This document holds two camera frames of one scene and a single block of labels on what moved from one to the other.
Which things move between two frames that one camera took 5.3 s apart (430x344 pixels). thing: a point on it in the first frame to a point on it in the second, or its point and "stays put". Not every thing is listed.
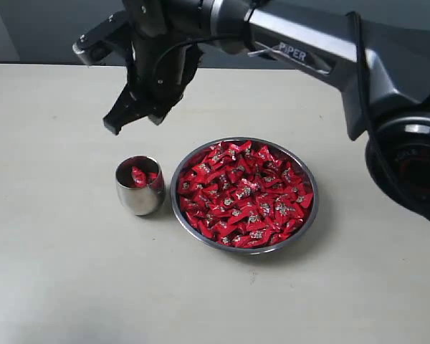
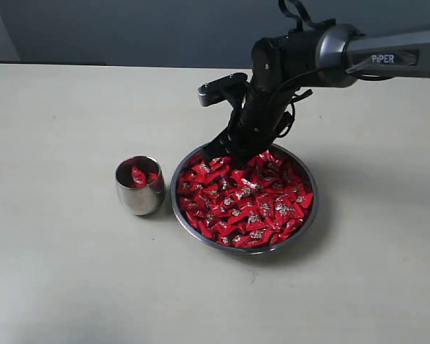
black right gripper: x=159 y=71 to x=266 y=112
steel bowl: x=187 y=227 stays put
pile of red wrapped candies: x=244 y=194 stays put
